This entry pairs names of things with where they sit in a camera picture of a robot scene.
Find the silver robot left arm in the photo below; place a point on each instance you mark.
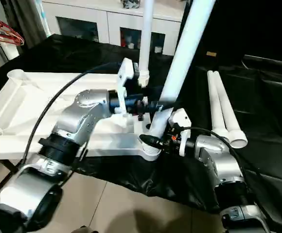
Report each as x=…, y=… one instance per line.
x=78, y=116

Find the small brown cardboard piece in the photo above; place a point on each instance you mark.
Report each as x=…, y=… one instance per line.
x=211, y=54

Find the black plastic mat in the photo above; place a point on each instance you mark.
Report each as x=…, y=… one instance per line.
x=262, y=121

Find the grey curtain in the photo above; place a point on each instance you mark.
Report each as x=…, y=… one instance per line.
x=26, y=19

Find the dark patterned jar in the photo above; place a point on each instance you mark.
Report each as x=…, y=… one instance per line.
x=131, y=4

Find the small red bottle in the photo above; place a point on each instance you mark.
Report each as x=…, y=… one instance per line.
x=123, y=41

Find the white plastic table top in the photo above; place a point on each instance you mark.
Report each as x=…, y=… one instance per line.
x=29, y=107

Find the white plastic table leg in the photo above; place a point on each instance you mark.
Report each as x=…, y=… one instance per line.
x=146, y=39
x=185, y=58
x=229, y=111
x=216, y=102

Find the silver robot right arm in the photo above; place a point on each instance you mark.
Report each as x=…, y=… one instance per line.
x=219, y=165

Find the white glass-door cabinet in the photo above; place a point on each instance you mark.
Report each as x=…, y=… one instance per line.
x=97, y=19

